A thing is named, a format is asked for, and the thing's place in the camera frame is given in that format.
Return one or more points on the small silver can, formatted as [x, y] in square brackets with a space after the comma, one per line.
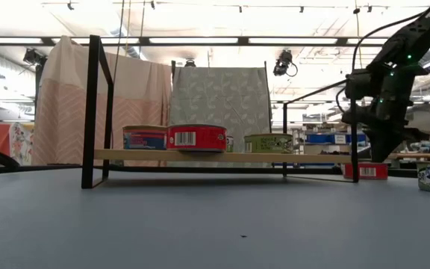
[364, 172]

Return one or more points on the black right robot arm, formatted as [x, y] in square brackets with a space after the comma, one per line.
[420, 30]

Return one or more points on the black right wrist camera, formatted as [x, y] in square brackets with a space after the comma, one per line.
[358, 86]

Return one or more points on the black aluminium table frame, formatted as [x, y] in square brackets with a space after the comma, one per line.
[200, 169]

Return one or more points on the small black dome device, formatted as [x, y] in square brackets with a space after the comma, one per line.
[190, 63]

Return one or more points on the blue storage bin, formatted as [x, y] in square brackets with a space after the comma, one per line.
[360, 139]
[319, 139]

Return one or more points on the white cloth pink flower print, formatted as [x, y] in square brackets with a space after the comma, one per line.
[21, 143]

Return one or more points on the pink chevron cloth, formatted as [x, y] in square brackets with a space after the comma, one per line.
[65, 104]

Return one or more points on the green leaf-print cloth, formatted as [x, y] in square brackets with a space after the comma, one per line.
[218, 104]

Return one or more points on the silver can red label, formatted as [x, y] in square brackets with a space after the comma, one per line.
[196, 137]

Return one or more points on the beige-lid can blue pink label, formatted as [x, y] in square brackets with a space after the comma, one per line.
[144, 138]

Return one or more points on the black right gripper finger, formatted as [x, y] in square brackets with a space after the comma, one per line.
[377, 147]
[393, 145]

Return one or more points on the LED light bar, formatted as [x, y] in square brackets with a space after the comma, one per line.
[243, 41]

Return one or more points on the silver can white green label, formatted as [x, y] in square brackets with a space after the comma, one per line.
[230, 143]

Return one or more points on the black overhead camera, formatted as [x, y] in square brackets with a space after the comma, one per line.
[284, 61]

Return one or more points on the black pole-mounted device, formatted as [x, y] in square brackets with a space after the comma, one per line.
[34, 56]

